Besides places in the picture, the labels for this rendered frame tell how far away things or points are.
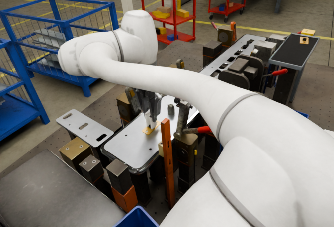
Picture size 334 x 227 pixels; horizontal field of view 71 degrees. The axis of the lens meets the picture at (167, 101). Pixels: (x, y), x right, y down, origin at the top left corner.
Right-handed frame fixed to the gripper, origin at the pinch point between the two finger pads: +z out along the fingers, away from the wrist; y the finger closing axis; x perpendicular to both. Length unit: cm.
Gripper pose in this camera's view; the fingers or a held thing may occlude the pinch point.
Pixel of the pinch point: (150, 119)
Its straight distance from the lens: 93.1
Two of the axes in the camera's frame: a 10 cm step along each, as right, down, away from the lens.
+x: 6.0, -5.1, 6.2
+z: 0.6, 8.0, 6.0
